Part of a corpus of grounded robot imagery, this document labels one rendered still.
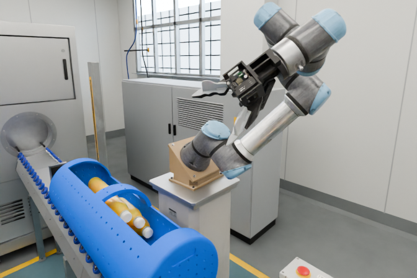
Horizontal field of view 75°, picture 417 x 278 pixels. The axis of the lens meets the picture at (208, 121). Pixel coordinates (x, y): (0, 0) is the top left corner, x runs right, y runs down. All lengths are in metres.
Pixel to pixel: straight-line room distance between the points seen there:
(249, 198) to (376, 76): 1.75
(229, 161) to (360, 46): 2.40
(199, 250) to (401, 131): 2.67
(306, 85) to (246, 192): 1.65
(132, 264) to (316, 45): 0.71
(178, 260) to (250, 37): 2.97
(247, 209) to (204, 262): 1.76
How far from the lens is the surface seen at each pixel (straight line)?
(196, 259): 0.88
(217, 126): 1.17
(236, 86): 0.58
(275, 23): 0.75
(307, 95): 1.07
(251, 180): 2.50
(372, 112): 3.26
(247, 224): 2.72
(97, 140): 2.14
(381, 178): 3.40
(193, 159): 1.23
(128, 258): 0.87
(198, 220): 1.25
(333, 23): 0.64
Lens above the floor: 1.72
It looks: 13 degrees down
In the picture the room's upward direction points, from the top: straight up
